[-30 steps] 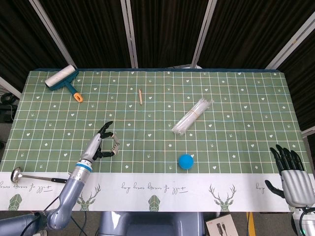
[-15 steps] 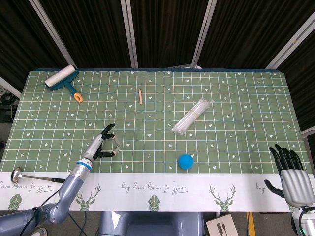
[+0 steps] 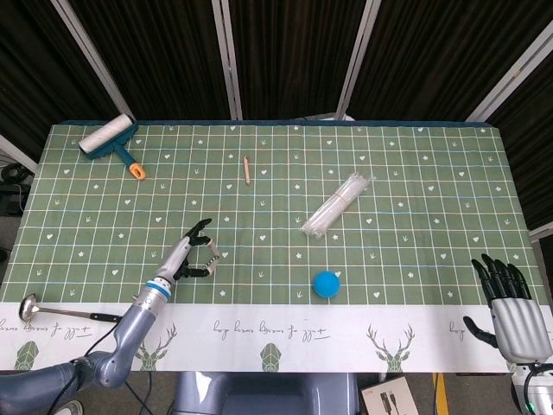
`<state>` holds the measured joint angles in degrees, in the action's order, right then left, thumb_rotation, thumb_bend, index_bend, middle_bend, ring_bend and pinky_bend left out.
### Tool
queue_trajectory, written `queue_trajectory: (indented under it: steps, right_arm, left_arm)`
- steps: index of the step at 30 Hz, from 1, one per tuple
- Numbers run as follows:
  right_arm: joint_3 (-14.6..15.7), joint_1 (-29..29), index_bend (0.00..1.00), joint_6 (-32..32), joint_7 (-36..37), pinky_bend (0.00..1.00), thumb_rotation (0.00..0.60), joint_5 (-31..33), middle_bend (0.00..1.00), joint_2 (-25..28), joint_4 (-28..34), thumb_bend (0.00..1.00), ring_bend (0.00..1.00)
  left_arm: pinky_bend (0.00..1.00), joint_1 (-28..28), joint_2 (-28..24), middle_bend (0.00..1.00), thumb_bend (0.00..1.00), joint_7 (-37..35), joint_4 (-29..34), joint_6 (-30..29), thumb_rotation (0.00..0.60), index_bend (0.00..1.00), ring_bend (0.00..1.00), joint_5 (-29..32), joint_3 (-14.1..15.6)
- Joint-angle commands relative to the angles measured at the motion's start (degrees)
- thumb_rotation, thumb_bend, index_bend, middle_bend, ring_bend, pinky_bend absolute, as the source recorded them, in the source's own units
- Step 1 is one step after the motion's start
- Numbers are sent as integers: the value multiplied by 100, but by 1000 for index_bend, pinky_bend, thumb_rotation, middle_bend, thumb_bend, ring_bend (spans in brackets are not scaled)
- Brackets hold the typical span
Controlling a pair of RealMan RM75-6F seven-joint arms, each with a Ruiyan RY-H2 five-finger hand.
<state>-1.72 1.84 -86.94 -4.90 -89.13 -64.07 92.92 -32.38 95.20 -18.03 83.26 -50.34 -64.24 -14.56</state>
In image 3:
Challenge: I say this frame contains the black cable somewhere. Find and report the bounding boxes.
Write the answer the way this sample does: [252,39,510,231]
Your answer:
[68,322,121,415]

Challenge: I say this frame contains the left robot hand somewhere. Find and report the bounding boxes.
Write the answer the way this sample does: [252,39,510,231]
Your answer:
[156,218,213,287]

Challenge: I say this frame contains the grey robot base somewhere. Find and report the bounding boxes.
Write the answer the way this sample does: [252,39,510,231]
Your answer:
[170,371,362,415]

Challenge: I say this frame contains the metal bead chain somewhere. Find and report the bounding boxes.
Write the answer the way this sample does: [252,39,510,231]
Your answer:
[203,236,222,276]

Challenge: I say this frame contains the blue foam ball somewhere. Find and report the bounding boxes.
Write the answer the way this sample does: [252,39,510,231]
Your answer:
[313,270,342,299]

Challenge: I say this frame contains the white cardboard box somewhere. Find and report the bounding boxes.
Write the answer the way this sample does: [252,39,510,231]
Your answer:
[360,374,416,415]

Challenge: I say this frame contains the teal lint roller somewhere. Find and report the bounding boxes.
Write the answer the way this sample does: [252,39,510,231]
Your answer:
[77,112,147,181]

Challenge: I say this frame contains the steel ladle black handle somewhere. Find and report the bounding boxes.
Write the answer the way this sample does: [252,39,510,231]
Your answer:
[19,295,123,324]

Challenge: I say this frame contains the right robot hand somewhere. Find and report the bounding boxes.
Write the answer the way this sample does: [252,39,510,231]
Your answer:
[462,253,543,362]

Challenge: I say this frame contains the clear straw bundle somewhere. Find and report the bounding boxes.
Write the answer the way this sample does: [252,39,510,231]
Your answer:
[301,171,375,239]

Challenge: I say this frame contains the green grid tablecloth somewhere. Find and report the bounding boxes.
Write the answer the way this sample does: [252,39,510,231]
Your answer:
[0,122,553,374]

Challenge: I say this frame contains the white partition frame post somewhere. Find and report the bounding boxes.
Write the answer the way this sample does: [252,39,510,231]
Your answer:
[49,0,134,118]
[210,0,244,121]
[529,223,553,244]
[335,0,384,121]
[0,132,39,170]
[465,19,553,123]

